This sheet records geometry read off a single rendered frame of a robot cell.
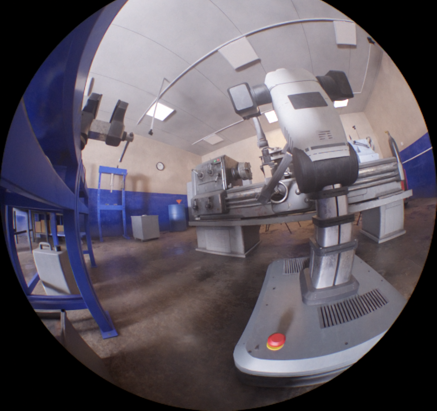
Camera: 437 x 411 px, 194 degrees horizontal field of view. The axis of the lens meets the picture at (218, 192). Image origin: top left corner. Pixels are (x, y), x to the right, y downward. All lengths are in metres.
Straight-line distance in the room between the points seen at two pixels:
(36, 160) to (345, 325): 0.63
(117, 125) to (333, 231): 0.87
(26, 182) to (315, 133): 0.56
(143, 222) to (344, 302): 3.00
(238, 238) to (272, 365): 1.39
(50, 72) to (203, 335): 0.98
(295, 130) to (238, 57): 2.74
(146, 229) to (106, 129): 2.56
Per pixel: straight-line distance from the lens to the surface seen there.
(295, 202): 1.23
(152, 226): 3.05
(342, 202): 0.44
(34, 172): 0.22
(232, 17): 2.86
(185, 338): 0.73
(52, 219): 1.82
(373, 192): 1.68
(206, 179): 1.82
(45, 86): 0.45
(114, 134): 0.62
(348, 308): 0.48
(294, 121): 0.43
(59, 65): 0.39
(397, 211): 1.88
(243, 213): 1.54
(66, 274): 1.05
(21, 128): 0.18
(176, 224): 4.24
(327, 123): 0.45
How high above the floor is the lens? 0.59
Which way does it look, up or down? 8 degrees up
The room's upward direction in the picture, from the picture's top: 5 degrees counter-clockwise
